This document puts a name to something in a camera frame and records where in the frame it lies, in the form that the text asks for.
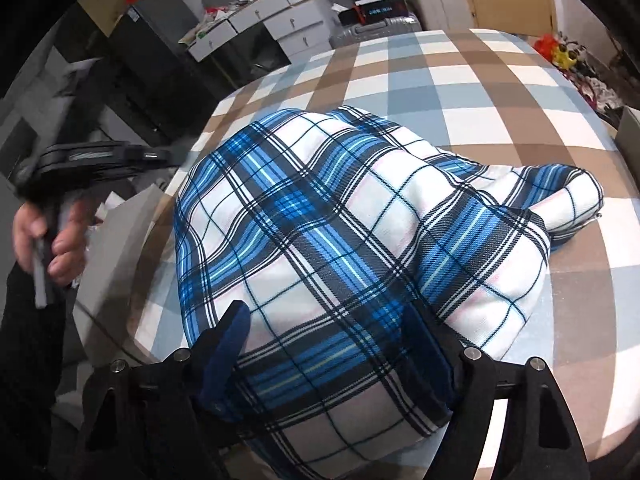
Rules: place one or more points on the flat cardboard sheet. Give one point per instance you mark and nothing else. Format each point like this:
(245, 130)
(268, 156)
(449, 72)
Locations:
(102, 12)

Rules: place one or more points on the desk clutter pile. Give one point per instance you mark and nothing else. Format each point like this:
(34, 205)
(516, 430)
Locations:
(215, 17)

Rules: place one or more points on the blue plaid shirt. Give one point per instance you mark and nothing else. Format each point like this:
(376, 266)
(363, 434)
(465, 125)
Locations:
(320, 240)

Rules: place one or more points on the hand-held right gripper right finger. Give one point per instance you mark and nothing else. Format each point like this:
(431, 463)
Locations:
(425, 345)

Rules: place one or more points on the red yellow toy pile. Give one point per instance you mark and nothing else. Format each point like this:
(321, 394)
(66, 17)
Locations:
(555, 50)

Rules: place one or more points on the open black white shoe box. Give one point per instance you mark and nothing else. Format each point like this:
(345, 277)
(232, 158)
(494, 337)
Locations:
(346, 14)

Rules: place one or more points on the black refrigerator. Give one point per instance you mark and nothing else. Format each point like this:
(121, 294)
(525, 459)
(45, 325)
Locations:
(150, 50)

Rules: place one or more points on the checkered bed blanket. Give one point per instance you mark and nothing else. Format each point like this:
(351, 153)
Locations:
(450, 90)

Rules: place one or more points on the white desk with drawers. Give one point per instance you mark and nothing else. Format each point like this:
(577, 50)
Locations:
(305, 35)

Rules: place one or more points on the person's left hand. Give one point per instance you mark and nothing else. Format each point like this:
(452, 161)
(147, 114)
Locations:
(70, 250)

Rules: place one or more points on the mixed clutter heap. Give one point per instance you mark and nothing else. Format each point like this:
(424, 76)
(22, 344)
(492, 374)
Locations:
(597, 87)

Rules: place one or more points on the person's left forearm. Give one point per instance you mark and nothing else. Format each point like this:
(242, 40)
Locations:
(25, 360)

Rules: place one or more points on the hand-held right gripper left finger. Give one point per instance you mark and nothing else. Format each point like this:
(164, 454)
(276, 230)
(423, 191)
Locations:
(227, 355)

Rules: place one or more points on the black box with red trim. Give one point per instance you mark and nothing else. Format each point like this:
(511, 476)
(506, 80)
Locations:
(377, 9)

